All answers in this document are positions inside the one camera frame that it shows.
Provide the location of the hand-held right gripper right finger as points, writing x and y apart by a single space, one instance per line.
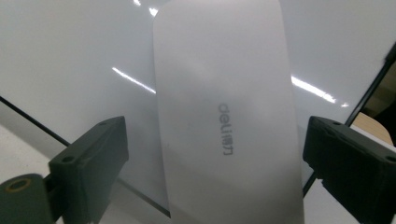
351 161

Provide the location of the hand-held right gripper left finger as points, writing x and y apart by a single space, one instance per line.
90 165

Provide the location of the white whiteboard with black frame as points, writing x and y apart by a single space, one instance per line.
62 46

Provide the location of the white whiteboard eraser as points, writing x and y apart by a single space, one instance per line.
224 77

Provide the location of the wooden table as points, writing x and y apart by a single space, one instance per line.
372 128

